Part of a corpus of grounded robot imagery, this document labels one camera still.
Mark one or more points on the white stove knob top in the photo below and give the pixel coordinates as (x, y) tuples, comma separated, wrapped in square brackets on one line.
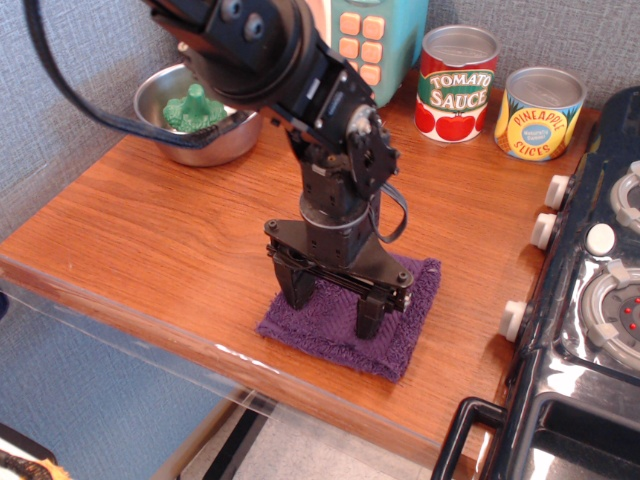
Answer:
[(556, 191)]

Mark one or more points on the grey stove knob middle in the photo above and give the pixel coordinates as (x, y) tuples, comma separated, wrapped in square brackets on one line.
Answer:
[(542, 230)]

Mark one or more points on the black toy stove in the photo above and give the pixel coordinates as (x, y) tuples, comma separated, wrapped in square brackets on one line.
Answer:
[(573, 389)]

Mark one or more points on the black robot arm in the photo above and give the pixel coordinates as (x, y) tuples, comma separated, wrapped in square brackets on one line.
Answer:
[(268, 57)]

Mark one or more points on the teal toy microwave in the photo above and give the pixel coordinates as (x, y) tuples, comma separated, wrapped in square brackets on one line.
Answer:
[(382, 40)]

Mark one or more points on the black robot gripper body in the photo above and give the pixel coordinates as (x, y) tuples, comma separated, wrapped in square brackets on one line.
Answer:
[(346, 248)]

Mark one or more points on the purple cloth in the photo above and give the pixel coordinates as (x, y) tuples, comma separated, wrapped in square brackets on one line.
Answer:
[(326, 326)]

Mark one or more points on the grey stove knob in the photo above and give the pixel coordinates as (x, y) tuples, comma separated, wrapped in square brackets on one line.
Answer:
[(542, 230), (511, 319)]

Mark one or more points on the green toy broccoli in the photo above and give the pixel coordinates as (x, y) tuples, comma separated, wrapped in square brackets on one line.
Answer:
[(193, 112)]

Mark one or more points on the grey stove knob bottom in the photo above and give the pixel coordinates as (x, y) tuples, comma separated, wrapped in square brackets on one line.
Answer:
[(511, 319)]

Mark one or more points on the tomato sauce can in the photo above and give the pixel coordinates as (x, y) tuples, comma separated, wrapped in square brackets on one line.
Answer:
[(456, 75)]

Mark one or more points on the black oven door handle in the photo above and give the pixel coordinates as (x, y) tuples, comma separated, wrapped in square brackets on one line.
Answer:
[(470, 411)]

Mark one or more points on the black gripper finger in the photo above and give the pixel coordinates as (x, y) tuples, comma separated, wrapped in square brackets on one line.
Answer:
[(296, 281), (370, 313)]

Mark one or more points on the pineapple slices can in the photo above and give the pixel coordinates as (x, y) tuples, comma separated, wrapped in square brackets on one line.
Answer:
[(539, 112)]

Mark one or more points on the orange plush toy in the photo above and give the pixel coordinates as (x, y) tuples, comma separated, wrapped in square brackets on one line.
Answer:
[(32, 469)]

